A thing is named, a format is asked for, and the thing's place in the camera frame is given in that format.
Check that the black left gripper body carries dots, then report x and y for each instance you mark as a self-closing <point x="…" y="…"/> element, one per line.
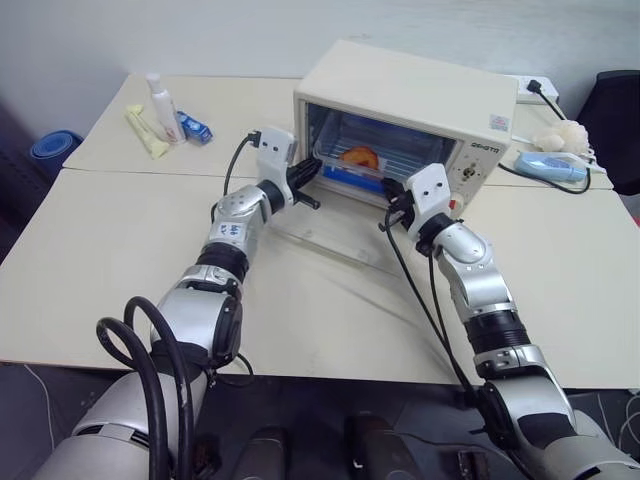
<point x="295" y="176"/>

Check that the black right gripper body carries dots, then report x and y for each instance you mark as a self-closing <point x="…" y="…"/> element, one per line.
<point x="404" y="202"/>

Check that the glass toaster oven door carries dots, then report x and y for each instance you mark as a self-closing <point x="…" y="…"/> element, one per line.
<point x="345" y="235"/>

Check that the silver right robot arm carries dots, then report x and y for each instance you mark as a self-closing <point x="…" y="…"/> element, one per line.
<point x="470" y="250"/>

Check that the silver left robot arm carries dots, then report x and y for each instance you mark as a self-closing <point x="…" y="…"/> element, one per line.
<point x="200" y="310"/>

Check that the orange food piece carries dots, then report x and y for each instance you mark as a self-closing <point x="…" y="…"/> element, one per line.
<point x="361" y="156"/>

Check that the cream toaster oven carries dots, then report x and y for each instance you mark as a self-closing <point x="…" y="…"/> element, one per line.
<point x="415" y="95"/>

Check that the small blue carton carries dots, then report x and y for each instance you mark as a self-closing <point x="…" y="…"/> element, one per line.
<point x="195" y="127"/>

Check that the light blue handheld device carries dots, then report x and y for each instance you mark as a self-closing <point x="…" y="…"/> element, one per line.
<point x="547" y="166"/>

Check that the white tube red print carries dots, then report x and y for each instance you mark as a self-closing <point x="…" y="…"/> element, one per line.
<point x="164" y="107"/>

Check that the pale yellow packet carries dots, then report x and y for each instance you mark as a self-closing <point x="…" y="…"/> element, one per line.
<point x="150" y="141"/>
<point x="137" y="111"/>

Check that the white fluffy bath sponge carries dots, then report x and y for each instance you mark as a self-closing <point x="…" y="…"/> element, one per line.
<point x="562" y="136"/>

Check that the white power strip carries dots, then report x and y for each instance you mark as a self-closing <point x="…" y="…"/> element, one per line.
<point x="547" y="92"/>

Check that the black chair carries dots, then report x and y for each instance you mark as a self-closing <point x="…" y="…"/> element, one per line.
<point x="617" y="130"/>

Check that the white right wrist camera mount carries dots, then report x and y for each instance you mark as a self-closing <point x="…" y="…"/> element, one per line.
<point x="430" y="192"/>

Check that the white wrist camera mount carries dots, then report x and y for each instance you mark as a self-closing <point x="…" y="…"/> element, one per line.
<point x="430" y="192"/>
<point x="272" y="150"/>

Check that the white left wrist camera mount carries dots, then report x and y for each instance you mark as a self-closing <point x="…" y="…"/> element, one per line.
<point x="272" y="150"/>

